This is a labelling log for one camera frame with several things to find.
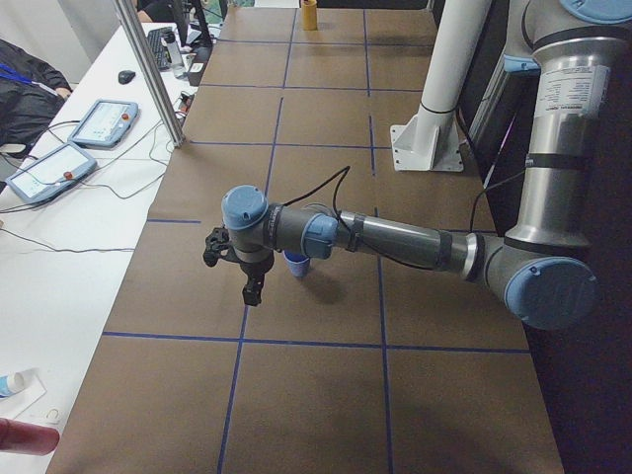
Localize red cylinder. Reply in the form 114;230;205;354
0;419;60;455

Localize near teach pendant tablet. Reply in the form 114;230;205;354
6;143;97;203

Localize clear water bottle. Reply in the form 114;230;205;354
164;32;187;79

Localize teach pendant tablet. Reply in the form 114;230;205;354
68;99;139;149
6;143;97;203

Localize white pole with base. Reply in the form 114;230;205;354
390;0;492;173

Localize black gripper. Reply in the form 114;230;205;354
239;255;275;306

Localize blue ribbed plastic cup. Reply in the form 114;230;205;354
282;250;311;278

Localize white blue paper roll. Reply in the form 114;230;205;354
1;368;41;400

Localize far teach pendant tablet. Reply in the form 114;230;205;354
68;99;139;149

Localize black keyboard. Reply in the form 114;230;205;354
146;27;173;71

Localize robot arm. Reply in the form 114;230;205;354
203;1;631;330

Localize yellow wooden cup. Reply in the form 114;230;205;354
300;0;318;31

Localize black computer mouse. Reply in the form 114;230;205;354
118;70;136;85

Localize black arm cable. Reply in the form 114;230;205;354
280;165;527;272

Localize person in dark jacket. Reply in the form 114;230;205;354
1;39;72;158

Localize aluminium frame post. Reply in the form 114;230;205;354
114;0;185;148

